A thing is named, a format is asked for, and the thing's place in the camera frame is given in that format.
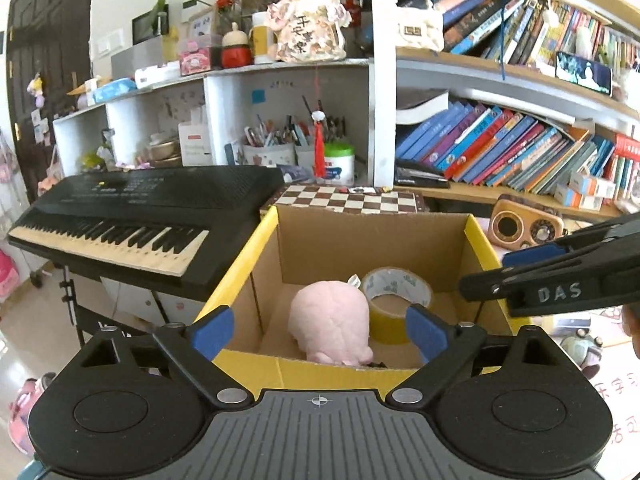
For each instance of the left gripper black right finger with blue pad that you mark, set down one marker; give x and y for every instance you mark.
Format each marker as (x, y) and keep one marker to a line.
(448, 351)

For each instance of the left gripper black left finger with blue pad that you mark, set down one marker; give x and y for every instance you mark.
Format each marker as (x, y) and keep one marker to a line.
(190, 352)

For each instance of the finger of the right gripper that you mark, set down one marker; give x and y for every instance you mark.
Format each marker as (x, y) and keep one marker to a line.
(583, 238)
(489, 284)

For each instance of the brown retro radio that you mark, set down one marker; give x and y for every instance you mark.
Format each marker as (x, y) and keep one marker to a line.
(516, 223)

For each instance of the orange white medicine box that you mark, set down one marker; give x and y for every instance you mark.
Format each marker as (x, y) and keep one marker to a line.
(587, 185)

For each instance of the pink cartoon table mat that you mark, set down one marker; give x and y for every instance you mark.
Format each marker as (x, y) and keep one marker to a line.
(604, 344)

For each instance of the black electronic keyboard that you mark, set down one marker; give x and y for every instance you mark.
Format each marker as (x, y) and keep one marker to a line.
(175, 230)

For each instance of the pink plush toy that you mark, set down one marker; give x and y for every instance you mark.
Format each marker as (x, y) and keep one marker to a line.
(330, 322)

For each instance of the yellow cardboard box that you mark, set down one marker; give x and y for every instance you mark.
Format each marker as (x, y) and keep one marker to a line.
(395, 259)

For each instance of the smartphone on shelf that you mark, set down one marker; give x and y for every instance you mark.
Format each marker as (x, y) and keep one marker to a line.
(584, 73)

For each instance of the chessboard box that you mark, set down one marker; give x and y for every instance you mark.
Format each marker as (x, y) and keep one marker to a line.
(354, 200)

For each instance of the green lid white jar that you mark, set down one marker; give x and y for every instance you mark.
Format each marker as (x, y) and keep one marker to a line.
(339, 163)

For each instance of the white pen holder cup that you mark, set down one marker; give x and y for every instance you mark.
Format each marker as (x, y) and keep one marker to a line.
(269, 156)

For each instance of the wooden bookshelf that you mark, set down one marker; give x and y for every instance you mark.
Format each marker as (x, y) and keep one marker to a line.
(482, 80)

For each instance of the red tassel pendant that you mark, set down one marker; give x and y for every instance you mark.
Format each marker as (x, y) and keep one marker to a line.
(318, 117)

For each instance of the white cubby shelf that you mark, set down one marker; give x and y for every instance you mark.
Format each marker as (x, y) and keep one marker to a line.
(234, 100)

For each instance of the white quilted handbag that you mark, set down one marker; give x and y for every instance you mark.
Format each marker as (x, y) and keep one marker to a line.
(419, 25)

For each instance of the red round doll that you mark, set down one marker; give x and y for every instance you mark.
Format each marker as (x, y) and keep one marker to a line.
(235, 48)

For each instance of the lucky cat ornament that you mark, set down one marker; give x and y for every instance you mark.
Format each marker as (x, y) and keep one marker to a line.
(309, 30)

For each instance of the dark wooden door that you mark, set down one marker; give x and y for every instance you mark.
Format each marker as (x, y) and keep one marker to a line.
(49, 40)

